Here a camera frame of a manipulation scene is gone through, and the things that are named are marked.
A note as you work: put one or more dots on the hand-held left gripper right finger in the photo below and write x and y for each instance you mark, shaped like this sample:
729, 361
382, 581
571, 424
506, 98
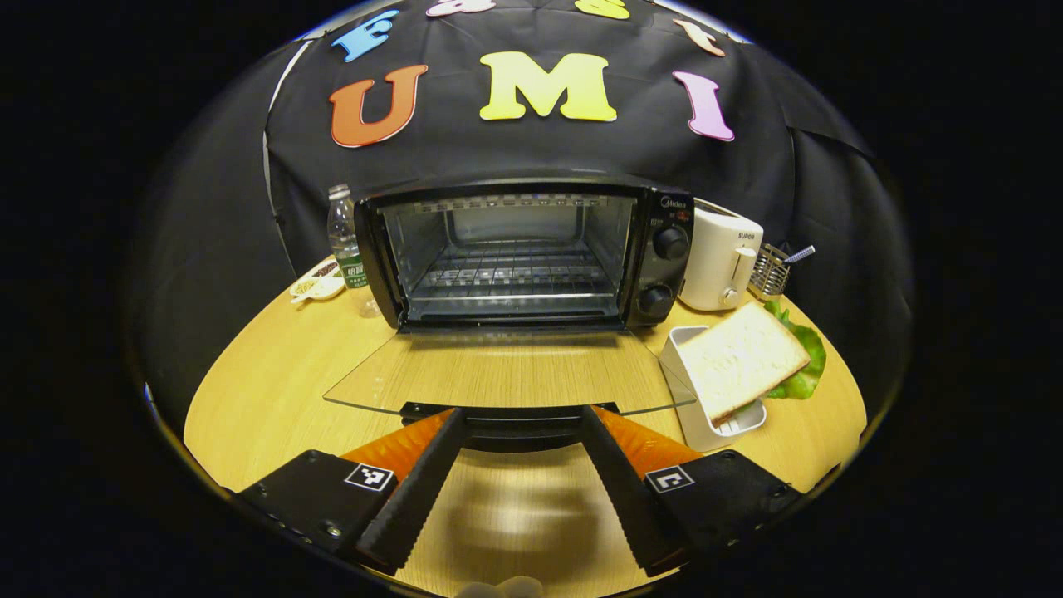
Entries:
627, 502

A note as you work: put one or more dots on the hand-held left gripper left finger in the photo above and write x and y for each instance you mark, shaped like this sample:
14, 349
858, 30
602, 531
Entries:
419, 498

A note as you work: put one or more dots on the bread and lettuce sandwich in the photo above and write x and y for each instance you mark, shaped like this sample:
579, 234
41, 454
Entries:
739, 357

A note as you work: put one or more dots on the black electric oven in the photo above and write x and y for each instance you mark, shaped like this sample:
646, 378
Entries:
664, 278

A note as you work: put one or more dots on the metal oven rack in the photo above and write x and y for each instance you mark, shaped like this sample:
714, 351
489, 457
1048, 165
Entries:
515, 296

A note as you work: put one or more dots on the white plastic tray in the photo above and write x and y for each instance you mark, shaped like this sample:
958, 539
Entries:
693, 415

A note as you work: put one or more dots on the small white snack dish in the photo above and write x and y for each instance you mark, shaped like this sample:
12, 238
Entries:
320, 282

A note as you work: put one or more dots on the clear plastic water bottle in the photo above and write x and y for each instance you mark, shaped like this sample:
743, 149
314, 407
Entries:
347, 249

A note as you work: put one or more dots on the white toaster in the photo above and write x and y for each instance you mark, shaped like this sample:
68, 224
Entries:
714, 257

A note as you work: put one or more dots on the metal utensil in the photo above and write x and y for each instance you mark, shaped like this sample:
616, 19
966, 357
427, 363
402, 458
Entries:
799, 254

